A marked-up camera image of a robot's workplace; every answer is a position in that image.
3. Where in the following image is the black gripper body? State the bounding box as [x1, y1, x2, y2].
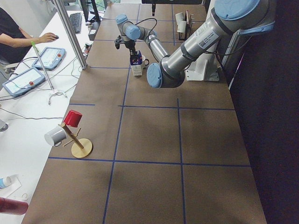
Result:
[114, 35, 135, 49]

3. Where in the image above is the blue milk carton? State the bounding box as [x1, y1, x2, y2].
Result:
[130, 50, 142, 76]

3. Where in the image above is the white smiley face cup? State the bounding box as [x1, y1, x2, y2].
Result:
[141, 55, 150, 69]

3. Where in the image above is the person's forearm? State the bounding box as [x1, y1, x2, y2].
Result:
[0, 34, 42, 48]

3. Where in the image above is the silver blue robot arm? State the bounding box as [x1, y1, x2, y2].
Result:
[115, 0, 277, 88]

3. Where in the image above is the red cup on tree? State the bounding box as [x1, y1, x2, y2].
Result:
[63, 110, 82, 127]

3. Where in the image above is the person's hand on mouse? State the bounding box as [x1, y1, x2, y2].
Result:
[39, 33, 57, 43]

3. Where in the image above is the white ribbed HOME mug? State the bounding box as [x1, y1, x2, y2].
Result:
[177, 21, 187, 33]

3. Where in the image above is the white ribbed mug left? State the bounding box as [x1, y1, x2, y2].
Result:
[175, 12, 185, 24]

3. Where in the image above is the black keyboard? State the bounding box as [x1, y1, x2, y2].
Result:
[69, 13, 82, 34]

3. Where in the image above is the far teach pendant tablet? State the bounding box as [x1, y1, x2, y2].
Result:
[39, 47, 66, 71]

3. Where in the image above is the teach pendant tablet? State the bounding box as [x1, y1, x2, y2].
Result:
[39, 47, 66, 71]
[2, 68, 46, 97]

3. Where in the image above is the metal rod stand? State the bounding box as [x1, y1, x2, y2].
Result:
[31, 41, 68, 105]

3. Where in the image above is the wooden mug tree stand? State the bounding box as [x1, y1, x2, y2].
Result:
[59, 123, 93, 159]

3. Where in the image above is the near teach pendant tablet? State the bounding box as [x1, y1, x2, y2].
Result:
[2, 68, 46, 97]

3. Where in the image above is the grey mug on tree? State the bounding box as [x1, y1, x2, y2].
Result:
[44, 126, 67, 147]

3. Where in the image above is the red bottle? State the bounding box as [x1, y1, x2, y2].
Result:
[0, 197, 28, 215]

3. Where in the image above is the black wire mug rack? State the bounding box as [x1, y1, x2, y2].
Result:
[175, 10, 193, 41]

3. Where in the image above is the aluminium frame post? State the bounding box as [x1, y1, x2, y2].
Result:
[53, 0, 87, 70]

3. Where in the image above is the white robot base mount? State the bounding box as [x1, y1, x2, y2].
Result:
[185, 54, 220, 82]

